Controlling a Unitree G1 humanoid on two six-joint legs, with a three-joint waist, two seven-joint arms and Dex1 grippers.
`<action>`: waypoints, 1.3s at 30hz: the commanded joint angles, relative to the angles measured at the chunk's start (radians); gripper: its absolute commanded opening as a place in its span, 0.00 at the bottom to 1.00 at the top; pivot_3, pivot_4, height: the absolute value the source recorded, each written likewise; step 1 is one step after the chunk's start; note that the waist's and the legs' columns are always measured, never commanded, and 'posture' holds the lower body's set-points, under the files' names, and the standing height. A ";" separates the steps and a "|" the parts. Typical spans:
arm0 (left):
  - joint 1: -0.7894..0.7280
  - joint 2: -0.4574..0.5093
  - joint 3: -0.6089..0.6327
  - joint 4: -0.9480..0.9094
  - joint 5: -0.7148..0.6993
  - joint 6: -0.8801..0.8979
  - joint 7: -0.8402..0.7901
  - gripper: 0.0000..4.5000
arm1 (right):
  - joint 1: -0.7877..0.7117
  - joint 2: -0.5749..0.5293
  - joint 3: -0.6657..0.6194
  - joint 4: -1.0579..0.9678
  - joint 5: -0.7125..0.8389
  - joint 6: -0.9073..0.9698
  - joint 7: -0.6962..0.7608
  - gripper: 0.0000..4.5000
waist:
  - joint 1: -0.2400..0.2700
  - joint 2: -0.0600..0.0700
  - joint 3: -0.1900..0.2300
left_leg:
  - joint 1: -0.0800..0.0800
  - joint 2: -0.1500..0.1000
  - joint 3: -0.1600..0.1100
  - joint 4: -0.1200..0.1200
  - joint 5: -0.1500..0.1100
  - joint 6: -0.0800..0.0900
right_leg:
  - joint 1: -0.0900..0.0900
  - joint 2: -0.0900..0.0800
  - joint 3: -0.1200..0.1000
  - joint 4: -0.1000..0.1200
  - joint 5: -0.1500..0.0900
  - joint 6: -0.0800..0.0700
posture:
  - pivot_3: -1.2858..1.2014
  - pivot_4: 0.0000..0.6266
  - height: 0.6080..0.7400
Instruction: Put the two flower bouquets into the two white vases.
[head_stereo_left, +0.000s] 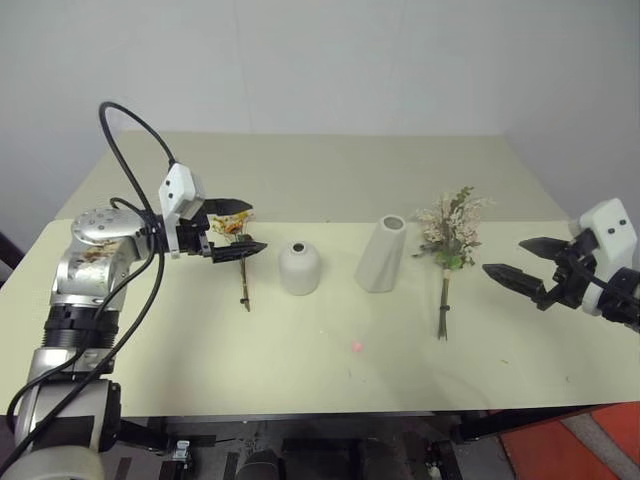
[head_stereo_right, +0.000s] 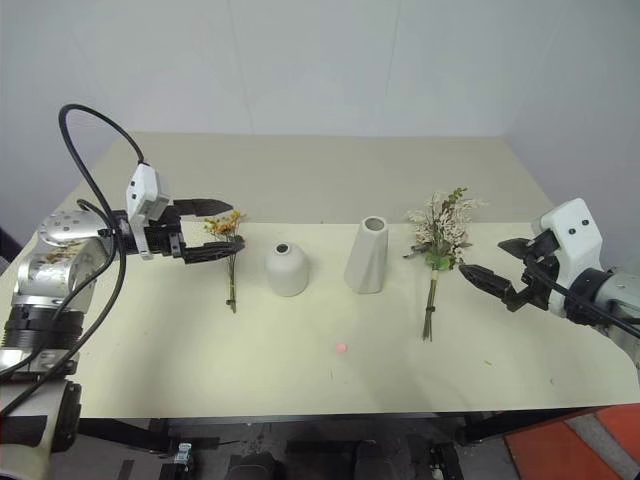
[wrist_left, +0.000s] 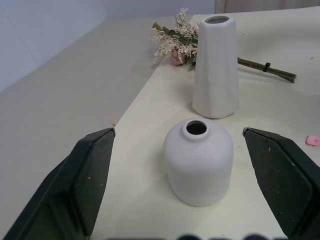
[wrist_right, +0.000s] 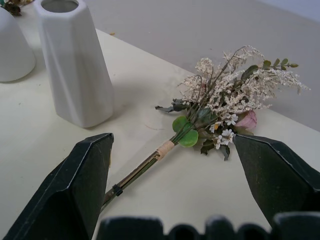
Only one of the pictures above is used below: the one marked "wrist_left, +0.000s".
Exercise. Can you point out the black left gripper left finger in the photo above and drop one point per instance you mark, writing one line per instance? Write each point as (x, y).
(82, 180)

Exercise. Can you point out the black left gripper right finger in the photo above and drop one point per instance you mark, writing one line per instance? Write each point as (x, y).
(282, 180)

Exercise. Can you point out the short round white vase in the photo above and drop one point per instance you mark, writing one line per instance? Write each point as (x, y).
(198, 162)

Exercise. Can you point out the tall faceted white vase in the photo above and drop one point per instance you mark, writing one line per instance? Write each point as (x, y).
(216, 70)

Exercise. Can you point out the pink petal scrap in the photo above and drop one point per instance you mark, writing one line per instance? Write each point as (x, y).
(313, 140)

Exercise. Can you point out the dried flower bouquet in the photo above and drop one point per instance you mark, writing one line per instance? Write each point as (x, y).
(175, 42)

